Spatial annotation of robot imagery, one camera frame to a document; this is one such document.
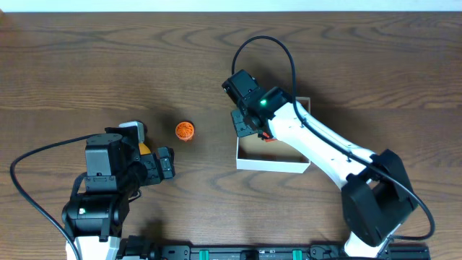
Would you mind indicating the orange ribbed toy ball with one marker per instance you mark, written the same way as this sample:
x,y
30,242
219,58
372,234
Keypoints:
x,y
185,131

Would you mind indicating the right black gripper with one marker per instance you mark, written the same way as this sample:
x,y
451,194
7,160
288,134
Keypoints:
x,y
242,123

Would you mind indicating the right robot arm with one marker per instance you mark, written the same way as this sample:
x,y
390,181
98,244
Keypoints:
x,y
376,193

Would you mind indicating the red toy truck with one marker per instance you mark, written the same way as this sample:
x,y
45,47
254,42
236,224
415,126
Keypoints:
x,y
267,138

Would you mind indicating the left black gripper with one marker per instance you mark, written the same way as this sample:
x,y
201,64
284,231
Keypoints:
x,y
159,167

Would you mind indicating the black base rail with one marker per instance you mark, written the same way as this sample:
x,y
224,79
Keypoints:
x,y
274,252

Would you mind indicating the orange white toy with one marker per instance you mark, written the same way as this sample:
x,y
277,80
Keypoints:
x,y
139,127

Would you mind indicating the white cardboard box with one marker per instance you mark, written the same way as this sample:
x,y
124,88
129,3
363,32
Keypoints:
x,y
253,153

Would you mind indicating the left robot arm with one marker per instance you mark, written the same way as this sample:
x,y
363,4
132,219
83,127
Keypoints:
x,y
118,165

